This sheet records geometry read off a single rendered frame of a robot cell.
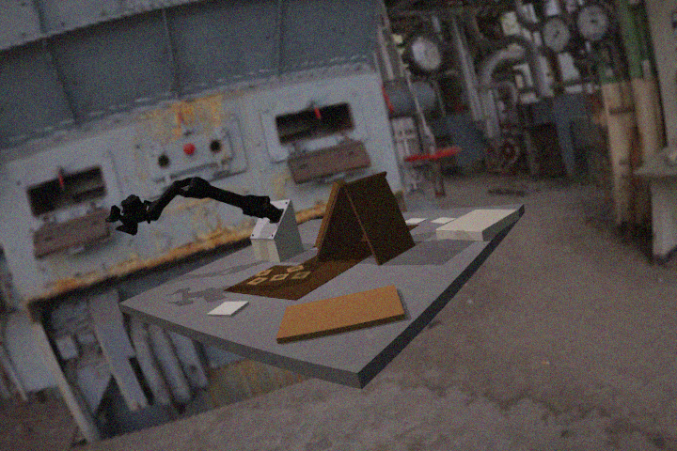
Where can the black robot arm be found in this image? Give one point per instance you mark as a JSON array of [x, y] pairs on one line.
[[199, 188]]

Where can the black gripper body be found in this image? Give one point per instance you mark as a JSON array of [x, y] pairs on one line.
[[127, 219]]

